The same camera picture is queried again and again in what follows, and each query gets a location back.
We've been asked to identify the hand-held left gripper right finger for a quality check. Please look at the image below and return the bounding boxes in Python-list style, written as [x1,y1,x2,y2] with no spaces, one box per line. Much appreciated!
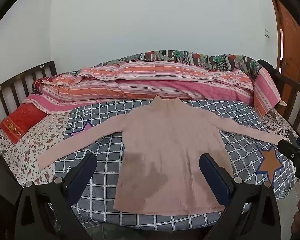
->
[199,153,282,240]

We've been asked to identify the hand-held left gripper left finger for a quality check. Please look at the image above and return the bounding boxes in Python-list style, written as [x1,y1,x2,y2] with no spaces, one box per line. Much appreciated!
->
[14,152,98,240]

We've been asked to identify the pink knit sweater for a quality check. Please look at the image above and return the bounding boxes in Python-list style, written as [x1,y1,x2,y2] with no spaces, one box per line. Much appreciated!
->
[37,96,289,216]

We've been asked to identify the grey checked blanket with stars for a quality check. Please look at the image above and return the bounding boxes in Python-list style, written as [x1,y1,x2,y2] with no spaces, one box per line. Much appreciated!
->
[54,99,297,232]

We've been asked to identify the wooden bed footboard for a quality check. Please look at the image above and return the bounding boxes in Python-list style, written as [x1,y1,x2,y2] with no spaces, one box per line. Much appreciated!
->
[257,60,300,140]

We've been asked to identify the floral bed sheet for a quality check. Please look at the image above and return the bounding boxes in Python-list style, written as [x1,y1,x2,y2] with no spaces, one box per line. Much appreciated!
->
[0,107,300,188]

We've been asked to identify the red pillow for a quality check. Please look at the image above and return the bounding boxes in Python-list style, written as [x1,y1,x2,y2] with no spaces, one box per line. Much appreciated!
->
[0,102,48,144]

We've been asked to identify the dark cloth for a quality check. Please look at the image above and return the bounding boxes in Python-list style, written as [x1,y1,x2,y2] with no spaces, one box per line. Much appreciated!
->
[256,59,278,74]

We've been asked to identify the wooden door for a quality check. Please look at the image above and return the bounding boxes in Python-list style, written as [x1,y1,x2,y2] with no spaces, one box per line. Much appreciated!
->
[270,0,300,105]

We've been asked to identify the pink orange striped quilt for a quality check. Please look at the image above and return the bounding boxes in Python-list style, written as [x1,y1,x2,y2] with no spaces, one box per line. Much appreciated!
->
[22,60,280,117]

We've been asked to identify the floral patchwork quilt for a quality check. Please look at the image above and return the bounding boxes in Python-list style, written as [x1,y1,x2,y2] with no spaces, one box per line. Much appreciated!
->
[95,50,264,80]

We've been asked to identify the wooden bed headboard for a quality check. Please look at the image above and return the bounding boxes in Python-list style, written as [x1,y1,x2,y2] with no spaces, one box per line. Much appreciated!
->
[0,60,58,130]

